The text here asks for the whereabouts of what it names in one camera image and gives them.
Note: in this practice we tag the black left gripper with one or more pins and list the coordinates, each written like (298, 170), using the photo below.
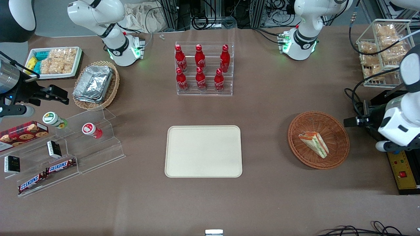
(370, 115)

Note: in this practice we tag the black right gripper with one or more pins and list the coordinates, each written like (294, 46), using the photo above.
(27, 91)

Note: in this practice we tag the triangle sandwich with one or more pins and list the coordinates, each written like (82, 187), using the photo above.
(314, 144)

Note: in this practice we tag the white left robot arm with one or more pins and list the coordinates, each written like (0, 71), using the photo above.
(305, 19)

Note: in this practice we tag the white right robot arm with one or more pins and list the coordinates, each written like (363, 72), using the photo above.
(98, 16)

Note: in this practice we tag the white rectangular snack tray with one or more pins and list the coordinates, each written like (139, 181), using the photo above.
(54, 76)

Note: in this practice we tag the brown round wicker basket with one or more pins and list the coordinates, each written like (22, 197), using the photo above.
(334, 131)

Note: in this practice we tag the aluminium foil tray stack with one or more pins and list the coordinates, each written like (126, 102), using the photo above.
(93, 83)

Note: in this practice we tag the tan oval wicker basket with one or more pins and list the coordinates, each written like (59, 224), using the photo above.
(113, 88)

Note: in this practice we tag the cream plastic tray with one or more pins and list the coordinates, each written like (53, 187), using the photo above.
(203, 151)

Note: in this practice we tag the green lid drink bottle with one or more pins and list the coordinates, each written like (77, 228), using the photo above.
(52, 119)

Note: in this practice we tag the rice cracker snack pack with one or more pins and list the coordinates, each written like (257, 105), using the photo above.
(56, 54)
(372, 71)
(393, 55)
(46, 66)
(58, 67)
(367, 47)
(392, 41)
(70, 60)
(370, 60)
(385, 29)

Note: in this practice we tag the teal snack pack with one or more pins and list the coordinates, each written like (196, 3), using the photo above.
(36, 67)
(41, 55)

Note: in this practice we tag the yellow snack pack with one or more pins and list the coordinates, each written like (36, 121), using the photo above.
(31, 65)

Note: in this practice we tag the red cookie box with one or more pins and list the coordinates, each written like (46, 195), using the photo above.
(23, 132)

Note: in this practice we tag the red lid drink bottle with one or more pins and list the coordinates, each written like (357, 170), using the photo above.
(90, 129)

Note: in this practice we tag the small black box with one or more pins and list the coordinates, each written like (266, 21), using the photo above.
(54, 149)
(12, 164)

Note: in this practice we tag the snickers chocolate bar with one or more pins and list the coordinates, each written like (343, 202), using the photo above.
(60, 166)
(31, 183)

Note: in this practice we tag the black machine yellow control panel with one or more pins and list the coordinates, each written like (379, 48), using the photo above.
(403, 177)

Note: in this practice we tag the clear acrylic step display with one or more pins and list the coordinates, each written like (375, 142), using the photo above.
(98, 154)

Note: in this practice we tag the crumpled beige plastic sheet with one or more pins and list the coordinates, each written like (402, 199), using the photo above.
(144, 18)

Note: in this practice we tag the red cola bottle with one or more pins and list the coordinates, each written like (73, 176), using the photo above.
(200, 80)
(219, 82)
(224, 59)
(199, 58)
(180, 59)
(181, 81)

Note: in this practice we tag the clear acrylic bottle rack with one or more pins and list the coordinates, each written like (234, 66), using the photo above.
(210, 49)

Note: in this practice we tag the small white device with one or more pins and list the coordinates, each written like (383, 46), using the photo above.
(214, 233)

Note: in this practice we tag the aluminium profile frame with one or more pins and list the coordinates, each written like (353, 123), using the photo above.
(170, 14)
(257, 13)

